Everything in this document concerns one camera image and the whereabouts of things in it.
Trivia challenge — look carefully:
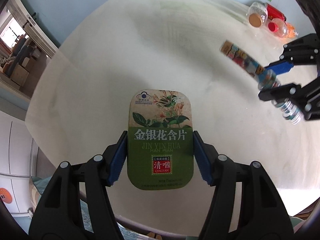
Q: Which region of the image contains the red soda can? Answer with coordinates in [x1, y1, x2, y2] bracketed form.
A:
[264, 3, 287, 22]

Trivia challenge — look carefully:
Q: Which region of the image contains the white wardrobe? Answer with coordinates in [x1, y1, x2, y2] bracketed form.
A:
[0, 110, 43, 214]

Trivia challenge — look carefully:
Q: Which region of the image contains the wooden box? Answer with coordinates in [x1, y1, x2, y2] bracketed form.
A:
[10, 63, 30, 86]

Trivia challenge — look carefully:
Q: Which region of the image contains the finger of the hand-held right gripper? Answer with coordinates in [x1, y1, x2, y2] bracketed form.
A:
[258, 76, 320, 122]
[262, 33, 320, 77]

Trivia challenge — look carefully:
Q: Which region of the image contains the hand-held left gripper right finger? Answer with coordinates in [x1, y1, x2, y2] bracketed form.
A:
[192, 130, 294, 240]

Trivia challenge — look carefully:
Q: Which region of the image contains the crushed colourful plastic bottle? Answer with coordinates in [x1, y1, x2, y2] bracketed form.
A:
[220, 40, 304, 124]

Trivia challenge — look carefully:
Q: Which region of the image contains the clear bottle with gold cap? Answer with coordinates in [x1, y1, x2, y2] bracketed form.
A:
[247, 2, 268, 27]

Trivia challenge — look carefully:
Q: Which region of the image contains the orange round device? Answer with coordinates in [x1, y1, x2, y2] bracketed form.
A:
[0, 187, 13, 205]

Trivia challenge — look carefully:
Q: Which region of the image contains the orange label plastic bottle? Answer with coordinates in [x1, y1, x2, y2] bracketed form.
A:
[285, 22, 299, 39]

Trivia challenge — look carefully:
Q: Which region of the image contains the green floral tin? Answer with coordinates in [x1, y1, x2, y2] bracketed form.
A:
[127, 89, 195, 190]

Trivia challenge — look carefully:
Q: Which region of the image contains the clear bottle with red cap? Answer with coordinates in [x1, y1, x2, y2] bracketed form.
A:
[267, 17, 289, 38]

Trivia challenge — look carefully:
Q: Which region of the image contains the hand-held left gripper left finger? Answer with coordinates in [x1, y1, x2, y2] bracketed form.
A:
[29, 130, 128, 240]

